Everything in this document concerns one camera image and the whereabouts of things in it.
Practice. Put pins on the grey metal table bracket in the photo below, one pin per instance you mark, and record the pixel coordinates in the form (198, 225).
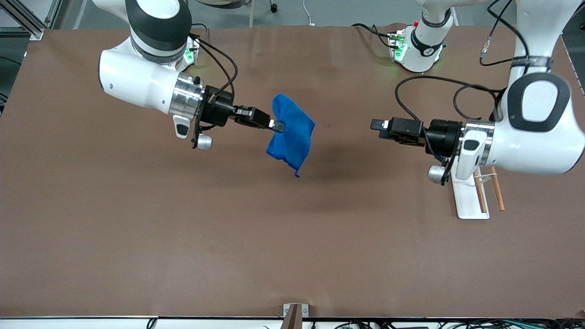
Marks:
(286, 311)

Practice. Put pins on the blue microfibre towel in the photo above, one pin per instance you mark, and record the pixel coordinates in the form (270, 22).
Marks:
(292, 132)

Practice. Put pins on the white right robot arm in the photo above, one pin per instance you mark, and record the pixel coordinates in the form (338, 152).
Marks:
(137, 82)

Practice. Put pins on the white rack with wooden bars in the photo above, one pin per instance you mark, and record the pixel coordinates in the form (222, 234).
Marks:
(468, 201)

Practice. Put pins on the aluminium frame profile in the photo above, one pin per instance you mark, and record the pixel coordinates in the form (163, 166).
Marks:
(27, 25)

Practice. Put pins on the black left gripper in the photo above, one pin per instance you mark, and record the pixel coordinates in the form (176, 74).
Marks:
(442, 133)

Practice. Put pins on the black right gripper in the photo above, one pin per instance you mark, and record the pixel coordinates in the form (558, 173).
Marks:
(217, 111)

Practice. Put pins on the metal chair legs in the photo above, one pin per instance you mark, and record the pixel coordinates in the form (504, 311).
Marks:
(251, 13)

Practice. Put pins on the brown camera mount post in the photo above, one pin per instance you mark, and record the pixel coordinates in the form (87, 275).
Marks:
(292, 320)

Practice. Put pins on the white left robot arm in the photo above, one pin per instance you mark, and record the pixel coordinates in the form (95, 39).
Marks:
(534, 137)

